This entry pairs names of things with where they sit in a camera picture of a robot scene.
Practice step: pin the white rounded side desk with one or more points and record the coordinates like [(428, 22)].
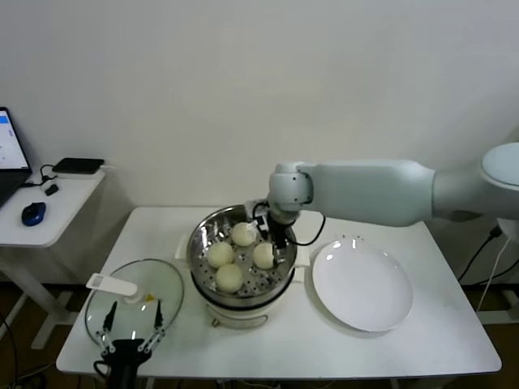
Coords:
[(61, 219)]

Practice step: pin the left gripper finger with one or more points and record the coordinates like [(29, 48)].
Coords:
[(159, 314), (112, 315)]

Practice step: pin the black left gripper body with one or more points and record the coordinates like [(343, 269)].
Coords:
[(123, 352)]

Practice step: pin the white steamed baozi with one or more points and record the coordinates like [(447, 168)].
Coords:
[(221, 255), (229, 279), (262, 256), (242, 235)]

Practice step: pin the small black adapter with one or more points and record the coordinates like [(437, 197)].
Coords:
[(50, 190)]

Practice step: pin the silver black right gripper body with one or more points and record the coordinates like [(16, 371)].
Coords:
[(267, 212)]

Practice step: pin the stainless steel steamer basket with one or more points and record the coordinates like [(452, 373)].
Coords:
[(202, 239)]

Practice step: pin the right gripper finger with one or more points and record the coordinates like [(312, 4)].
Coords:
[(262, 229), (280, 245)]

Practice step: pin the black laptop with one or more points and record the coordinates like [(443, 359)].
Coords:
[(8, 182)]

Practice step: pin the flat black box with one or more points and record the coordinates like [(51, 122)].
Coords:
[(79, 165)]

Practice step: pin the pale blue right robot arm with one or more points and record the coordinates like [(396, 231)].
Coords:
[(385, 190)]

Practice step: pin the blue computer mouse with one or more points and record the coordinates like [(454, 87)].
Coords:
[(34, 214)]

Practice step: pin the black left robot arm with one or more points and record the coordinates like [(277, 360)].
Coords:
[(121, 377)]

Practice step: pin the white desk frame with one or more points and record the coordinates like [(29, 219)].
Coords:
[(498, 317)]

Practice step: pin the cream electric cooker base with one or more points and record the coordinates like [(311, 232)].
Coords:
[(239, 316)]

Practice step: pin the white round plate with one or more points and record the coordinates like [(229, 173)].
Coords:
[(361, 283)]

